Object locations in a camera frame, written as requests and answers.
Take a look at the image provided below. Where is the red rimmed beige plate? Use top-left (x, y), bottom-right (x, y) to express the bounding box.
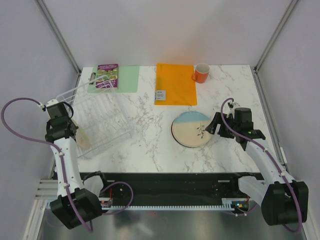
top-left (170, 121), bottom-right (198, 148)

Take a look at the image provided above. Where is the blue and cream plate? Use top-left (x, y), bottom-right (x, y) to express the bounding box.
top-left (173, 111), bottom-right (212, 147)

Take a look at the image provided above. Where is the green and cream plate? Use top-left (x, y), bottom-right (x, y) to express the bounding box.
top-left (71, 118), bottom-right (92, 150)

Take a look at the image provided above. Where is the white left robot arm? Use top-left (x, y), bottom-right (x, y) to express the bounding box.
top-left (45, 99), bottom-right (110, 232)

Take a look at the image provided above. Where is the purple storey treehouse book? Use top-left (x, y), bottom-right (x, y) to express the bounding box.
top-left (95, 63), bottom-right (119, 89)

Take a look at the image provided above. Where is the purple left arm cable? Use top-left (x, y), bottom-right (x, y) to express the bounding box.
top-left (1, 97), bottom-right (95, 233)

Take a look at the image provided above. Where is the white wire dish rack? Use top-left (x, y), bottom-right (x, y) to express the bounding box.
top-left (56, 83), bottom-right (134, 159)

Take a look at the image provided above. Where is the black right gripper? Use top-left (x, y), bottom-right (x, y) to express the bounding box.
top-left (205, 111), bottom-right (240, 139)

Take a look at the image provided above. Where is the orange clip file folder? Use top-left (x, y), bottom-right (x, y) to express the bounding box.
top-left (154, 63), bottom-right (198, 106)

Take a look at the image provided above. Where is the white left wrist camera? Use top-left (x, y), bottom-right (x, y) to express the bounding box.
top-left (40, 99), bottom-right (59, 112)

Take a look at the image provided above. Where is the orange mug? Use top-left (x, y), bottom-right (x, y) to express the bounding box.
top-left (191, 63), bottom-right (210, 84)

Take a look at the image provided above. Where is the green clipboard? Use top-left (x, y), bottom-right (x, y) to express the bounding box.
top-left (87, 66), bottom-right (140, 93)

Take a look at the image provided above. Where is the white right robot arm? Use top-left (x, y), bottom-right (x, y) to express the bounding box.
top-left (205, 105), bottom-right (309, 226)

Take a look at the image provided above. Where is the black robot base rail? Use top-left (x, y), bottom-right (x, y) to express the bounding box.
top-left (100, 172), bottom-right (263, 207)

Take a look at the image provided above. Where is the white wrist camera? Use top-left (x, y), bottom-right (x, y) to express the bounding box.
top-left (227, 100), bottom-right (241, 112)
top-left (40, 99), bottom-right (59, 112)

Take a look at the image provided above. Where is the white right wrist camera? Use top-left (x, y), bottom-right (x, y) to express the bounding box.
top-left (227, 100), bottom-right (241, 112)

